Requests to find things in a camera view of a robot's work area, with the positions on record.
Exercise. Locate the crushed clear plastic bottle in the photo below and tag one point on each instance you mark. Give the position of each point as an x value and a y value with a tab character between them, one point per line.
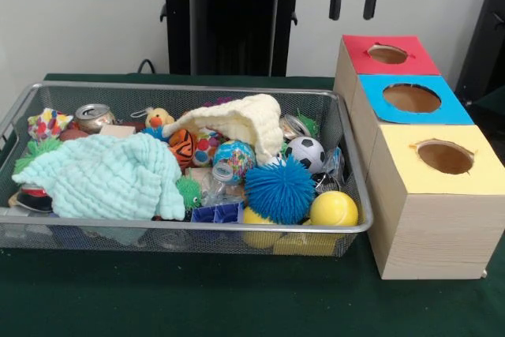
223	175

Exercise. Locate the wooden box with three holes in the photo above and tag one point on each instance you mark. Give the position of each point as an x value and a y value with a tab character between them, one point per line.
434	234

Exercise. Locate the cream waffle cloth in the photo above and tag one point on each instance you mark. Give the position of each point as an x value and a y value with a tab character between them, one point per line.
260	116

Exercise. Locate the black and white soccer ball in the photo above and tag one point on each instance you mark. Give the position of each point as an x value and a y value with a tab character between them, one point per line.
305	153

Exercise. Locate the globe print ball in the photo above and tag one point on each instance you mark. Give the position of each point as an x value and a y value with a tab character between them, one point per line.
236	155

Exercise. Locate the large blue spiky ball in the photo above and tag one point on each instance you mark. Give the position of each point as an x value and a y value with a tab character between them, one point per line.
280	191

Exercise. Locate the yellow tennis ball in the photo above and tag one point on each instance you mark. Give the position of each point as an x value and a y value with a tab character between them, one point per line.
333	210

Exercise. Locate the orange tiger striped plush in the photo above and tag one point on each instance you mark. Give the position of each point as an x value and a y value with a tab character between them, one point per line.
183	147

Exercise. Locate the yellow duck plush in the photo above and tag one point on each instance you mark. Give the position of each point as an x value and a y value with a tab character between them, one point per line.
158	118

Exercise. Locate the silver soda can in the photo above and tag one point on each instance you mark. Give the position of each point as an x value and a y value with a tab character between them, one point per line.
92	118

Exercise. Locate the mint green waffle cloth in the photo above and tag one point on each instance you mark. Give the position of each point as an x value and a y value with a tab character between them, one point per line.
98	179

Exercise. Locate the colourful polka dot pouch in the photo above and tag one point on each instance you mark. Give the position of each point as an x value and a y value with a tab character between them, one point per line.
49	124

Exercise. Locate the dark green tablecloth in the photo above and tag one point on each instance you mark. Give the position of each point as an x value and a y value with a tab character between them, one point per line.
197	297

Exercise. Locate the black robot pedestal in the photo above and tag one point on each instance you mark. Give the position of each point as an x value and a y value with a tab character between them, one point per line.
236	17

